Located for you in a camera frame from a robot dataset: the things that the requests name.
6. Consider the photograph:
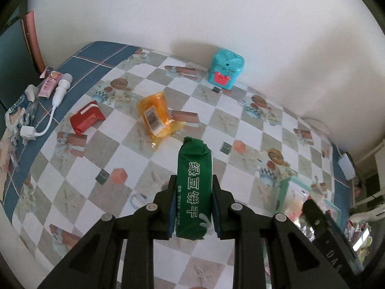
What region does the clear wafer packet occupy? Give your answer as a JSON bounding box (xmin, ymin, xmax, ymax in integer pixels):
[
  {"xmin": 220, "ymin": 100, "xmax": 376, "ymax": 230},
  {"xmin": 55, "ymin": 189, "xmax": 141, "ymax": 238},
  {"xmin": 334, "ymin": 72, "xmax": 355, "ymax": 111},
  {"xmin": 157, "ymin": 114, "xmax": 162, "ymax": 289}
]
[{"xmin": 282, "ymin": 185, "xmax": 309, "ymax": 227}]

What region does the pink tube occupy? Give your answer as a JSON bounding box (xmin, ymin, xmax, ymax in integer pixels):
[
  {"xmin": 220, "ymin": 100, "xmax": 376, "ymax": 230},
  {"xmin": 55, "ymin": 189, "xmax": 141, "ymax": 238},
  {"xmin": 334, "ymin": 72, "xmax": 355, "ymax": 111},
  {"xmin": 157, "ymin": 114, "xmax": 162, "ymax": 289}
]
[{"xmin": 38, "ymin": 67, "xmax": 63, "ymax": 99}]

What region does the checkered tablecloth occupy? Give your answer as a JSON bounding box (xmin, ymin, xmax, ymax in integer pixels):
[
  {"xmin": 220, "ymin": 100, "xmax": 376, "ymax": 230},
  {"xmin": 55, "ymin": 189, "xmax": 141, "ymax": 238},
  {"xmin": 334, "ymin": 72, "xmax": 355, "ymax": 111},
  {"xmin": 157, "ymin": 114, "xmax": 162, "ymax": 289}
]
[{"xmin": 1, "ymin": 42, "xmax": 349, "ymax": 288}]

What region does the white tray with green rim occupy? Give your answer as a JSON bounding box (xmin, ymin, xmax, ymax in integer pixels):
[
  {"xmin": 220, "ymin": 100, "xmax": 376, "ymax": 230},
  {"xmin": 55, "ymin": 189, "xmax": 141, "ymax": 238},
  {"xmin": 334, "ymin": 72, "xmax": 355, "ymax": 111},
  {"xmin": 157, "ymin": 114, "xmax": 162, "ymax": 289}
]
[{"xmin": 275, "ymin": 175, "xmax": 366, "ymax": 275}]

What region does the turquoise toy box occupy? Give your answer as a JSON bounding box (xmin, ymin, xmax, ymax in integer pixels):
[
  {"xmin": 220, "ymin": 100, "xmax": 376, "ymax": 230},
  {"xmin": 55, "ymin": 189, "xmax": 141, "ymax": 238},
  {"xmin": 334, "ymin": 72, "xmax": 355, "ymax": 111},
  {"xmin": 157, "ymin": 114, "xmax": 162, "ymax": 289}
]
[{"xmin": 207, "ymin": 49, "xmax": 245, "ymax": 90}]

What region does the green biscuit packet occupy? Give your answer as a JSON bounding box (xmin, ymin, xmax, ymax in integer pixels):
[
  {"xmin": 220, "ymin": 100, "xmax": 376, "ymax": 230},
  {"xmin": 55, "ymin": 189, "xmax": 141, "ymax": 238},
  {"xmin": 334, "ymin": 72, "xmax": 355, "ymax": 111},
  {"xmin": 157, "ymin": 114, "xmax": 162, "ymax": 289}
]
[{"xmin": 176, "ymin": 136, "xmax": 213, "ymax": 241}]

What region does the red small box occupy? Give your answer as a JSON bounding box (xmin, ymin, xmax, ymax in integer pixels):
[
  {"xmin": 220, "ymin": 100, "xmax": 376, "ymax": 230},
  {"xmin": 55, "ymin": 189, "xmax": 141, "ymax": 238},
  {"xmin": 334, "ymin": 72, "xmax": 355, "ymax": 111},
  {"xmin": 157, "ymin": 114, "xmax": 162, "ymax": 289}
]
[{"xmin": 70, "ymin": 100, "xmax": 106, "ymax": 136}]

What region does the white charger cable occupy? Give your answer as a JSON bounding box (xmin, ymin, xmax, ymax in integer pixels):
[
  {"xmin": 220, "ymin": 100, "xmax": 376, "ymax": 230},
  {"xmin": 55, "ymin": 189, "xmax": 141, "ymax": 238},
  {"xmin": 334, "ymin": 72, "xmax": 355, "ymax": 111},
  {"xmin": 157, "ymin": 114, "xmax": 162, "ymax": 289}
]
[{"xmin": 19, "ymin": 72, "xmax": 74, "ymax": 141}]

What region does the white cable on wall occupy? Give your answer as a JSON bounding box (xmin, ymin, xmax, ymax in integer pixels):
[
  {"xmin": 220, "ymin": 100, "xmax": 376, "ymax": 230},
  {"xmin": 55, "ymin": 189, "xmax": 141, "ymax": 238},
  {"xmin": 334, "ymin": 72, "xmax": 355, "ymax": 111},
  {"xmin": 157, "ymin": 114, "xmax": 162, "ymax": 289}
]
[{"xmin": 300, "ymin": 117, "xmax": 347, "ymax": 157}]

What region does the orange snack packet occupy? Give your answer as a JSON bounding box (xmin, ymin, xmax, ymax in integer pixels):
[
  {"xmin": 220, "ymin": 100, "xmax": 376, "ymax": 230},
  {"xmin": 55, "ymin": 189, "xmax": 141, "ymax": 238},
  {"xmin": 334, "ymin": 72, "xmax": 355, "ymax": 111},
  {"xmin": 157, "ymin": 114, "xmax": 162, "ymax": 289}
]
[{"xmin": 136, "ymin": 91, "xmax": 187, "ymax": 150}]

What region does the white power adapter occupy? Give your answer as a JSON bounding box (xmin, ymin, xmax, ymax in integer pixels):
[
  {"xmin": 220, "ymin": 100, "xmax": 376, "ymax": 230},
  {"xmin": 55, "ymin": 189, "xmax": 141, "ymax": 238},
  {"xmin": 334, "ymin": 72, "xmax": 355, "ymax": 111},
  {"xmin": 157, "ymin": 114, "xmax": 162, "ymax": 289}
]
[{"xmin": 338, "ymin": 153, "xmax": 356, "ymax": 181}]

